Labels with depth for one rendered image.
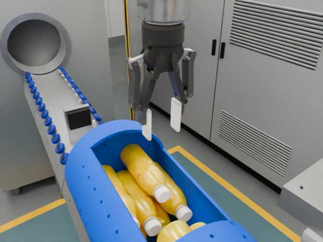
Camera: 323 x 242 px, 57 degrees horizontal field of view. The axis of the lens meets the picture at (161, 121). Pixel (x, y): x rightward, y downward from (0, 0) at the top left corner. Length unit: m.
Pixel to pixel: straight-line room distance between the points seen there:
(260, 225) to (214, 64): 1.22
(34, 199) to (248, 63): 1.84
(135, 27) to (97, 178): 0.82
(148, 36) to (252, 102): 1.77
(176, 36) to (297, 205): 0.58
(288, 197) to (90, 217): 0.53
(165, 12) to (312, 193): 0.63
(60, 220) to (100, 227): 1.63
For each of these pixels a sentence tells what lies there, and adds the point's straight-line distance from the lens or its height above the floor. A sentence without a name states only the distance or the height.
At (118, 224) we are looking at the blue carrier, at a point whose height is 1.19.
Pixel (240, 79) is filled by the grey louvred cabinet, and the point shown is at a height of 0.78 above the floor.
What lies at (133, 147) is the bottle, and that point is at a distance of 0.85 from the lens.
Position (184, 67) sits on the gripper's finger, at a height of 1.44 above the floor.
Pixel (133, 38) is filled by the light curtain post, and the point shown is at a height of 1.28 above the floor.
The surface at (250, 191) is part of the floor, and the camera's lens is 2.43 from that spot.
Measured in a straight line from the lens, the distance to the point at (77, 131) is 1.26.
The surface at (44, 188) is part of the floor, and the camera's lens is 2.52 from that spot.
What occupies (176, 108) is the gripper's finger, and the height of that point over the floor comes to 1.35.
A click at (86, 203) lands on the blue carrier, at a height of 1.15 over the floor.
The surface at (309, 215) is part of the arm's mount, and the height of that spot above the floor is 1.04.
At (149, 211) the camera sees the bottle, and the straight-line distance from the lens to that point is 0.75.
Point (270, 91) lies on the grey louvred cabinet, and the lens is 2.11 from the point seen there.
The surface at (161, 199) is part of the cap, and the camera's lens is 0.75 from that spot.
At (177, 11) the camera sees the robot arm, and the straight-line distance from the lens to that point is 0.50.
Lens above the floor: 1.65
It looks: 32 degrees down
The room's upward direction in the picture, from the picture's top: straight up
